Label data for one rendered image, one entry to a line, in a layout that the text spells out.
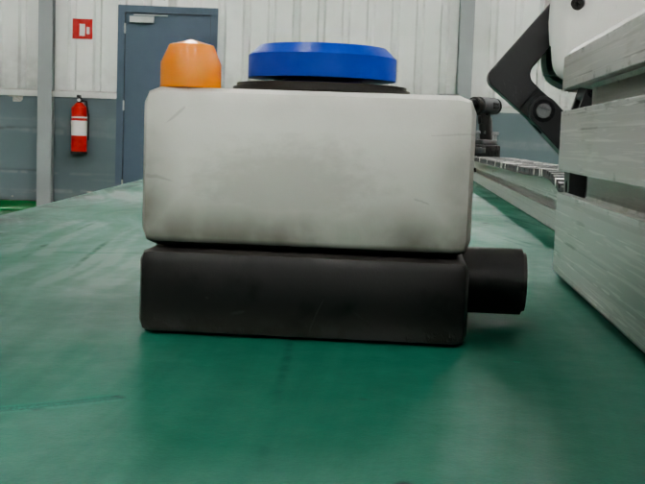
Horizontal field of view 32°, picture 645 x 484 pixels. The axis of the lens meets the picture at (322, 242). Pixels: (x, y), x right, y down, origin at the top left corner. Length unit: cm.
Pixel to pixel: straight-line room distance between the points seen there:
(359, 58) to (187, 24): 1125
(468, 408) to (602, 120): 15
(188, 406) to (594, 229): 17
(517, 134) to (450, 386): 1144
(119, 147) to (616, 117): 1127
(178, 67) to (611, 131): 12
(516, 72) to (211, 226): 23
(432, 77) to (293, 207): 1128
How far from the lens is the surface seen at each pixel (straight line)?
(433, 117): 26
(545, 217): 71
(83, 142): 1150
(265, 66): 29
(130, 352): 25
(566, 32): 46
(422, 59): 1155
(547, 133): 47
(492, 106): 405
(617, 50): 32
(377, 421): 20
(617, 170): 31
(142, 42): 1157
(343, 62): 29
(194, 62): 27
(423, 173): 27
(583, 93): 47
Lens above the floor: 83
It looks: 5 degrees down
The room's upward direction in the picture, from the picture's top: 2 degrees clockwise
